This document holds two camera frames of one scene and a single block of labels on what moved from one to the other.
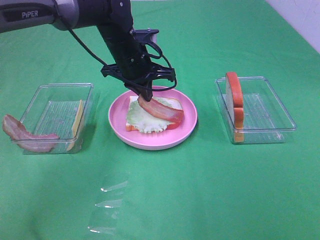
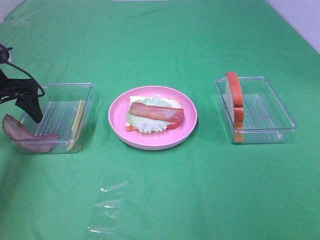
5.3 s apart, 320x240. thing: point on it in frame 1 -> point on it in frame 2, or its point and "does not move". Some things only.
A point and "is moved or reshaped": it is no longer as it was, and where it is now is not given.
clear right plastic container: (266, 120) does not move
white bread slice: (133, 99) -> (173, 102)
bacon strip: (16, 129) does not move
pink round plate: (158, 141) does not move
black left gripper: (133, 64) -> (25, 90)
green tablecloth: (207, 188) does not move
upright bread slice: (234, 100) does not move
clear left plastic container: (62, 110) does not move
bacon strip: (163, 109) is moved or reshaped
